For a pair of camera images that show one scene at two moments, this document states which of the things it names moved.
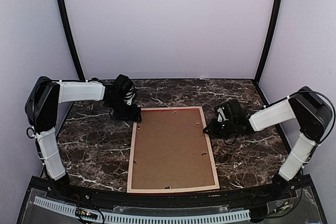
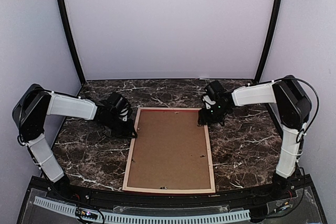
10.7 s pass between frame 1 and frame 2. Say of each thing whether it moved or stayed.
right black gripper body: moved
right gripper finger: moved
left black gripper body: moved
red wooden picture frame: stayed
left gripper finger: moved
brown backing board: stayed
